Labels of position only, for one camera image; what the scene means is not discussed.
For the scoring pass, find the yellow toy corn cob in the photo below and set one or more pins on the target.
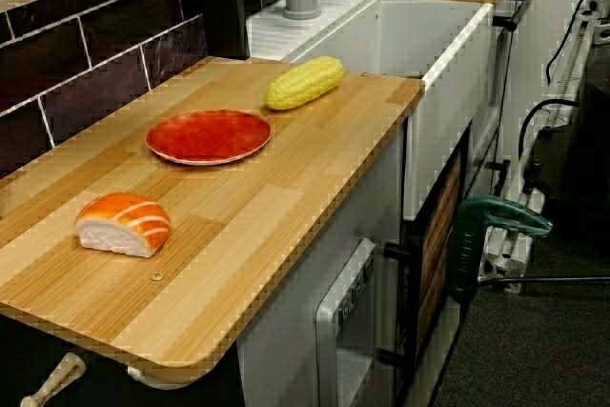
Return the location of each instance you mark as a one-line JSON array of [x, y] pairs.
[[305, 83]]

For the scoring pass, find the salmon sushi toy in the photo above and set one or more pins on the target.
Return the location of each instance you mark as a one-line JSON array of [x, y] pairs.
[[124, 226]]

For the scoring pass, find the white toy kitchen cabinet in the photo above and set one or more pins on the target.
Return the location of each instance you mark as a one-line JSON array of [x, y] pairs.
[[362, 207]]

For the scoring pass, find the red round plate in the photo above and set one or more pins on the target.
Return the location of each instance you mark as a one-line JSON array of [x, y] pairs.
[[209, 137]]

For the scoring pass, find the black framed wooden door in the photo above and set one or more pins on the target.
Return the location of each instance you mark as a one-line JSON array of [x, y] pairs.
[[438, 254]]

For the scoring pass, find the white toy dishwasher door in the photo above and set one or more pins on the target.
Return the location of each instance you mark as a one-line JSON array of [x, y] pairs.
[[329, 331]]

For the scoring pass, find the green metal clamp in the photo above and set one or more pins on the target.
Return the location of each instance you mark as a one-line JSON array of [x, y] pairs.
[[464, 254]]

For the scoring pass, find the white toy kitchen sink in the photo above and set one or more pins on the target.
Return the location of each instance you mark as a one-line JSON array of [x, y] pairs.
[[405, 30]]

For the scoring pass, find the white plastic hook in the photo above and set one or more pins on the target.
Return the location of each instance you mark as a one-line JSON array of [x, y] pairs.
[[157, 380]]

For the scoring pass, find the black metal rod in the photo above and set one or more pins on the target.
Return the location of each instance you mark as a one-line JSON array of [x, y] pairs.
[[548, 279]]

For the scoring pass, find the dark bulky equipment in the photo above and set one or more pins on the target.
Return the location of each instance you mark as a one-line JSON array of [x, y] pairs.
[[595, 140]]

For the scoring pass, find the aluminium frame rail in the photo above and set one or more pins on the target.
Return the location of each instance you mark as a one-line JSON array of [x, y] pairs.
[[567, 68]]

